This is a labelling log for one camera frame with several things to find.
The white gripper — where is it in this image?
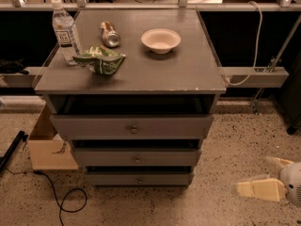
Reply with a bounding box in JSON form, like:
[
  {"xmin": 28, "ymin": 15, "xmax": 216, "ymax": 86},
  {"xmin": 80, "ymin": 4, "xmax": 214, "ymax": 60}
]
[{"xmin": 231, "ymin": 156, "xmax": 301, "ymax": 207}]

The grey bottom drawer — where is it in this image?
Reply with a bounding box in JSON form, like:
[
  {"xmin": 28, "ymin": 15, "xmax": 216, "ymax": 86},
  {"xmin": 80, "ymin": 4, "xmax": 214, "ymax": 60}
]
[{"xmin": 86, "ymin": 172, "xmax": 194, "ymax": 186}]

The grey drawer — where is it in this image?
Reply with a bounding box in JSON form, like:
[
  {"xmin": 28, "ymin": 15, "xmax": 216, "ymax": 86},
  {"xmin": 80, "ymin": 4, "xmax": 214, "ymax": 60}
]
[
  {"xmin": 86, "ymin": 172, "xmax": 194, "ymax": 186},
  {"xmin": 51, "ymin": 115, "xmax": 213, "ymax": 140},
  {"xmin": 71, "ymin": 148, "xmax": 201, "ymax": 167}
]

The grey wooden drawer cabinet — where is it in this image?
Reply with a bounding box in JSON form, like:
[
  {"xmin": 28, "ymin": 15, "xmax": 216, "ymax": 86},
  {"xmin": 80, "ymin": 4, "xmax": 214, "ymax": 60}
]
[{"xmin": 35, "ymin": 9, "xmax": 226, "ymax": 176}]

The grey top drawer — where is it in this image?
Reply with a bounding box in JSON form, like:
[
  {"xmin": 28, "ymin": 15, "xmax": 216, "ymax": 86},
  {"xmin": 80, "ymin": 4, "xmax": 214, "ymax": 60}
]
[{"xmin": 51, "ymin": 115, "xmax": 213, "ymax": 140}]

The grey middle drawer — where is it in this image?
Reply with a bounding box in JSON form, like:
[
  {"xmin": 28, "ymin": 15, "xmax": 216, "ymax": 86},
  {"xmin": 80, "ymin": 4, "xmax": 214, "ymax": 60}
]
[{"xmin": 71, "ymin": 148, "xmax": 201, "ymax": 167}]

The dark cabinet at right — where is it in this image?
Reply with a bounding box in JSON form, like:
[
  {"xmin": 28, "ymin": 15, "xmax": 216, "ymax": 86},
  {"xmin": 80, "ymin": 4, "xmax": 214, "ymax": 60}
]
[{"xmin": 277, "ymin": 52, "xmax": 301, "ymax": 135}]

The white paper bowl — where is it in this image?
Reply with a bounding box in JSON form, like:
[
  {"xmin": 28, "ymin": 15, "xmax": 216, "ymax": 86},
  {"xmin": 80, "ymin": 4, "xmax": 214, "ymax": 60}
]
[{"xmin": 141, "ymin": 28, "xmax": 181, "ymax": 55}]

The green chip bag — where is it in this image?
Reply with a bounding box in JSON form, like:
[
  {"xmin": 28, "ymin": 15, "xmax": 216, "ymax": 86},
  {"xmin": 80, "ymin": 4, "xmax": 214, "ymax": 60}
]
[{"xmin": 73, "ymin": 44, "xmax": 126, "ymax": 75}]

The crushed aluminium can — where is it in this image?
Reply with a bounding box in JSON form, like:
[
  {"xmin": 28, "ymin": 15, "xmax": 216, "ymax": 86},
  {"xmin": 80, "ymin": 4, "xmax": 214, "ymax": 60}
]
[{"xmin": 100, "ymin": 21, "xmax": 120, "ymax": 48}]

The cardboard box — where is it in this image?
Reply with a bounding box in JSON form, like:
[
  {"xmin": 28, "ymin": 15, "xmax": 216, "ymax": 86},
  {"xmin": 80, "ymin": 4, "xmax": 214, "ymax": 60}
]
[{"xmin": 27, "ymin": 105, "xmax": 78, "ymax": 170}]

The black bar on floor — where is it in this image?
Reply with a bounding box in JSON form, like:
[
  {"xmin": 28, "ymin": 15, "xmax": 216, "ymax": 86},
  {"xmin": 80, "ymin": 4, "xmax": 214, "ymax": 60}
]
[{"xmin": 0, "ymin": 131, "xmax": 27, "ymax": 172}]

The clear plastic water bottle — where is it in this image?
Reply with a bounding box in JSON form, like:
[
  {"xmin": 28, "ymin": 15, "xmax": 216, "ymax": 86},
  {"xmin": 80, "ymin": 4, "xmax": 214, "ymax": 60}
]
[{"xmin": 51, "ymin": 0, "xmax": 82, "ymax": 65}]

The aluminium frame rail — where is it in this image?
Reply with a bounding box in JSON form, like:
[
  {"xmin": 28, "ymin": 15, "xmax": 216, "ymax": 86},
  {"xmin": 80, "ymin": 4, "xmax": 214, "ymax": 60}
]
[{"xmin": 0, "ymin": 67, "xmax": 289, "ymax": 88}]

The white cable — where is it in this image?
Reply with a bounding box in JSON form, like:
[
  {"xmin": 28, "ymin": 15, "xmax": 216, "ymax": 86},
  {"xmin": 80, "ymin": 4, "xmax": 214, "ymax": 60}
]
[{"xmin": 224, "ymin": 0, "xmax": 264, "ymax": 87}]

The black floor cable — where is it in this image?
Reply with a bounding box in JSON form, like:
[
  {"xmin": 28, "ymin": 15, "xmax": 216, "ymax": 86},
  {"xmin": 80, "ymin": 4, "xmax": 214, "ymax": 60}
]
[{"xmin": 4, "ymin": 166, "xmax": 88, "ymax": 226}]

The black object on rail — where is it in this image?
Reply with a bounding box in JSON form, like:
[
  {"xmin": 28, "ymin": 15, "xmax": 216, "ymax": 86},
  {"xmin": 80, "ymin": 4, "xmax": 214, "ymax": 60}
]
[{"xmin": 0, "ymin": 59, "xmax": 29, "ymax": 74}]

